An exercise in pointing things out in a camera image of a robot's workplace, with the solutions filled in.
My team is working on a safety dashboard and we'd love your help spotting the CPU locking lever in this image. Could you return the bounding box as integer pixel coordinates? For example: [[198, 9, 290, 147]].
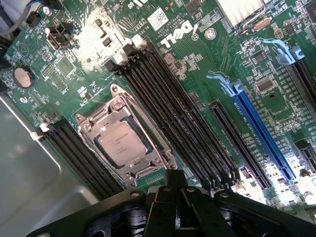
[[75, 113, 129, 180], [123, 93, 178, 171]]

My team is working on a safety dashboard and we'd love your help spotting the silver CPU chip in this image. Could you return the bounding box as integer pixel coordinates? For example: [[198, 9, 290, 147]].
[[93, 121, 153, 168]]

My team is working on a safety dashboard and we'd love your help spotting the short black expansion slot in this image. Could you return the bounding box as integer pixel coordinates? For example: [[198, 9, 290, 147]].
[[209, 99, 273, 190]]

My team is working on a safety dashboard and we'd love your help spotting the black RAM slot white clip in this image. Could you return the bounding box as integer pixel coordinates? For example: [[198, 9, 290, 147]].
[[31, 132, 104, 201], [132, 34, 242, 186], [113, 50, 224, 191], [39, 122, 112, 199]]

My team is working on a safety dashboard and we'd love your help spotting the blue expansion slot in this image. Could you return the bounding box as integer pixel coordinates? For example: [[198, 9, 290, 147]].
[[205, 70, 297, 181]]

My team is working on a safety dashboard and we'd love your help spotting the metal CPU socket cover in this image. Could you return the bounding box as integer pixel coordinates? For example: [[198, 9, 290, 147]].
[[80, 96, 171, 175]]

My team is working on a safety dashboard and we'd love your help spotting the small black expansion slot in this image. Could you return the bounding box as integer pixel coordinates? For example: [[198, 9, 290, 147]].
[[293, 139, 316, 174]]

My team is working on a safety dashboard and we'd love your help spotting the silver CPU in socket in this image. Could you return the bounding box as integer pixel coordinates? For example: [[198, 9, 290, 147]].
[[74, 83, 179, 188]]

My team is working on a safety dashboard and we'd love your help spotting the long black expansion slot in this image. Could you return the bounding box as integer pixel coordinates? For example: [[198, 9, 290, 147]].
[[261, 38, 316, 107]]

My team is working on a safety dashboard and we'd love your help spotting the grey metal case panel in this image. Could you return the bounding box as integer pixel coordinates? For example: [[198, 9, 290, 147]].
[[0, 94, 100, 237]]

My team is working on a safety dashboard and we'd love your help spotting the green Dell motherboard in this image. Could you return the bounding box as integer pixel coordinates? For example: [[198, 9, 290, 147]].
[[0, 0, 316, 218]]

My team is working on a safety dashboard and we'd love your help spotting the white barcode sticker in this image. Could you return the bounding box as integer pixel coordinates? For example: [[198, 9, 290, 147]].
[[147, 7, 169, 32]]

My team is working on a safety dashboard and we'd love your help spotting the silver coin battery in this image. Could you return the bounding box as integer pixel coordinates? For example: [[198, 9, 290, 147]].
[[12, 67, 34, 88]]

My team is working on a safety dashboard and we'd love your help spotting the silver crystal oscillator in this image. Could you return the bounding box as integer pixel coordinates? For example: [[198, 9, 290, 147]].
[[251, 19, 272, 32]]

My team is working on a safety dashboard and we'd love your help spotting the black power connector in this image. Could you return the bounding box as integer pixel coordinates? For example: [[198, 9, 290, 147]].
[[56, 22, 76, 49]]

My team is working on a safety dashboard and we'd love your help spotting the silver USB connector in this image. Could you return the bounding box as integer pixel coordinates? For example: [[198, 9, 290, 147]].
[[46, 32, 63, 50]]

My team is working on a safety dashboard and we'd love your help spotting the silver chipset heat sink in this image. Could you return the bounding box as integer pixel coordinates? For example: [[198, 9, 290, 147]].
[[216, 0, 272, 28]]

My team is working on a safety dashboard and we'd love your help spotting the black header connector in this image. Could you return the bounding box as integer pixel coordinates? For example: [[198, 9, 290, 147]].
[[25, 10, 41, 28]]

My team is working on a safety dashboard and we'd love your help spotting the grey cable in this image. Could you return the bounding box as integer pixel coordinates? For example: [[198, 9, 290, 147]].
[[0, 0, 28, 38]]

